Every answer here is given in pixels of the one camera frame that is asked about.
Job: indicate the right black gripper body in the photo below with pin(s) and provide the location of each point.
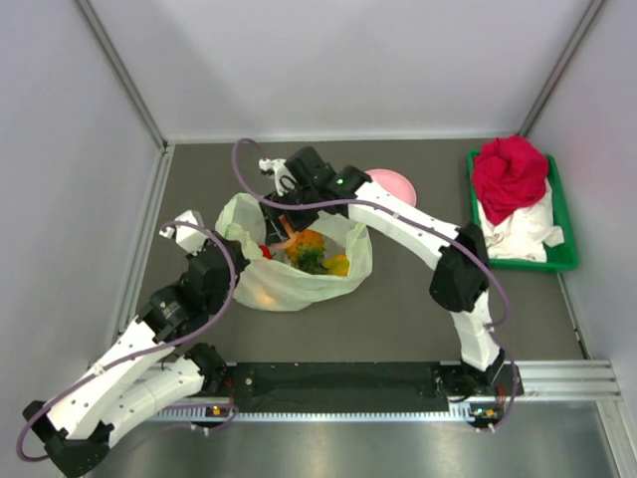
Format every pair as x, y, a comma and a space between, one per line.
301, 218

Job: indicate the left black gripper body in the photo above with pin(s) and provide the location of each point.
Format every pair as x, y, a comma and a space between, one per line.
241, 264

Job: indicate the red bell pepper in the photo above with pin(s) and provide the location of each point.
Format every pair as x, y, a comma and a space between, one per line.
266, 252

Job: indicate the toy pineapple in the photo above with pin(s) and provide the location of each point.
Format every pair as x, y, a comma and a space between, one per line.
306, 253

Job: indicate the pale green plastic bag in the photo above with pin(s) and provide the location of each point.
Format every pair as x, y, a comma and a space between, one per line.
241, 220

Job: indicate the yellow orange fruit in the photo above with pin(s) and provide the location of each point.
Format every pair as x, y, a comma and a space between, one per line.
264, 301

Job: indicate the orange green mango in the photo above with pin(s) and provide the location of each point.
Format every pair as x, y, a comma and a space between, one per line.
337, 265

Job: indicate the pink peach fruit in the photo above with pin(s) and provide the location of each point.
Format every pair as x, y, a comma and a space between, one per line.
289, 237

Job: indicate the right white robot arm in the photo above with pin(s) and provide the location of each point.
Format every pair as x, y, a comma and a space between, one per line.
456, 255

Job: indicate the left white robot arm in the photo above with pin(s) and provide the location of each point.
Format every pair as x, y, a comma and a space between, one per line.
79, 430

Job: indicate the pink plate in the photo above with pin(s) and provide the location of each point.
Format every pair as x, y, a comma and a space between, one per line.
395, 183

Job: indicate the red cloth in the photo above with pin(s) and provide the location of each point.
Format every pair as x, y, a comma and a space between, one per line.
508, 174

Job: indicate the white cloth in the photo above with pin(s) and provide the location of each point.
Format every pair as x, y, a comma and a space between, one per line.
525, 234

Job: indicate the green plastic tray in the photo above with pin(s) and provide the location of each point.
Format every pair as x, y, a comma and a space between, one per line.
560, 258

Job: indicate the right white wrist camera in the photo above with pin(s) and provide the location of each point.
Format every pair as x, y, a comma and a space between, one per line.
277, 170

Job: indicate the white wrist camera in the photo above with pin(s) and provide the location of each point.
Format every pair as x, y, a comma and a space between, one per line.
277, 170
182, 230

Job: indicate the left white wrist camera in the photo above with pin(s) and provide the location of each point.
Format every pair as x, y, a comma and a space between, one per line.
182, 230

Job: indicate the aluminium frame rail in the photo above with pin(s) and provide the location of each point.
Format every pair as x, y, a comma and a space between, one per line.
114, 196

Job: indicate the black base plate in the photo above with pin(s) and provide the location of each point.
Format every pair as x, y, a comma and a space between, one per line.
354, 387

